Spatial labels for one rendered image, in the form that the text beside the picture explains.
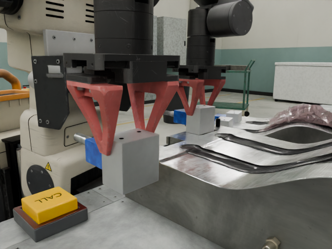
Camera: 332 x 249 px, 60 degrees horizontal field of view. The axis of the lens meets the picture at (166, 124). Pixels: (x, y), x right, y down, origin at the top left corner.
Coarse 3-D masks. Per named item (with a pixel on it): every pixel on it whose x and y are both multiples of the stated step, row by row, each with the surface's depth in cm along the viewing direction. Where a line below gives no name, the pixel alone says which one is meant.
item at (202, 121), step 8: (168, 112) 66; (176, 112) 62; (184, 112) 60; (200, 112) 57; (208, 112) 58; (176, 120) 62; (184, 120) 60; (192, 120) 58; (200, 120) 57; (208, 120) 59; (192, 128) 58; (200, 128) 57; (208, 128) 59
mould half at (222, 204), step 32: (224, 128) 63; (160, 160) 44; (192, 160) 44; (256, 160) 45; (288, 160) 43; (160, 192) 44; (192, 192) 40; (224, 192) 36; (256, 192) 33; (288, 192) 30; (320, 192) 28; (192, 224) 41; (224, 224) 37; (256, 224) 33; (288, 224) 31; (320, 224) 28
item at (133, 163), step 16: (96, 144) 31; (128, 144) 28; (144, 144) 29; (96, 160) 32; (112, 160) 29; (128, 160) 28; (144, 160) 30; (112, 176) 29; (128, 176) 29; (144, 176) 30; (128, 192) 29
